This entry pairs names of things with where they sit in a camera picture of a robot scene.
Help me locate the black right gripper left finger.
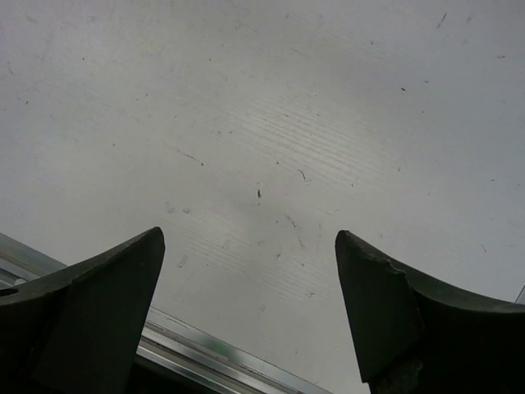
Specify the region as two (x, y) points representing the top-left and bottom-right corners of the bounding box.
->
(1, 227), (165, 393)

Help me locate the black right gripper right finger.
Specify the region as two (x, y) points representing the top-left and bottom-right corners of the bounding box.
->
(335, 230), (524, 393)

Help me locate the aluminium table edge rail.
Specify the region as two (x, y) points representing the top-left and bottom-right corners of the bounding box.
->
(1, 234), (326, 393)

